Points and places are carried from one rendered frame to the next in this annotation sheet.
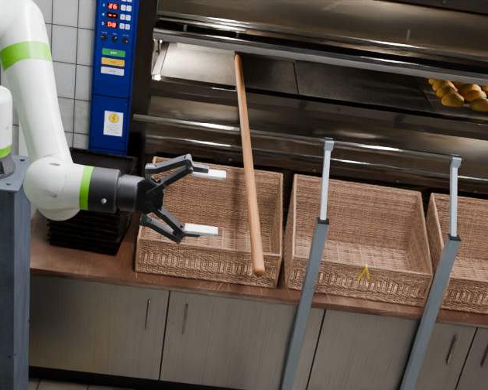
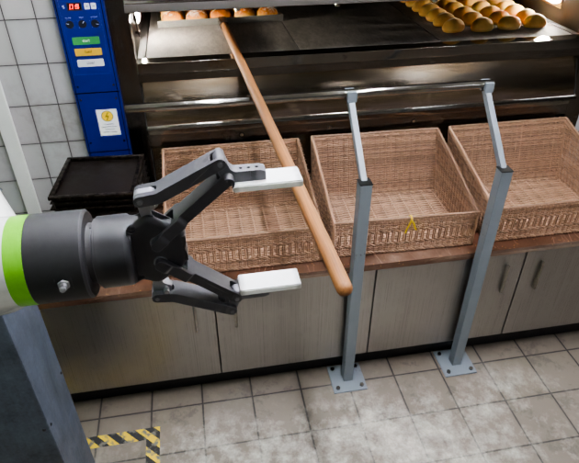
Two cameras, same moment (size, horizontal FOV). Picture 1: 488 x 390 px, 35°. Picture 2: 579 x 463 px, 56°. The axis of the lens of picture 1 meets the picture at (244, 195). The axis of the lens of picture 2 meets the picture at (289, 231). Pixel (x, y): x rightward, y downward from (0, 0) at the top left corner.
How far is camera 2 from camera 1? 105 cm
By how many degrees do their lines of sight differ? 10
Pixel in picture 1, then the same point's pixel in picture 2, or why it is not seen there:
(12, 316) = (30, 389)
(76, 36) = (38, 30)
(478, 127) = (488, 47)
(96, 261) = not seen: hidden behind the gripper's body
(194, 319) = (244, 310)
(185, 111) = (183, 92)
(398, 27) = not seen: outside the picture
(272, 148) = (283, 113)
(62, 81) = (38, 86)
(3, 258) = not seen: outside the picture
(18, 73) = not seen: outside the picture
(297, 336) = (354, 303)
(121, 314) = (167, 323)
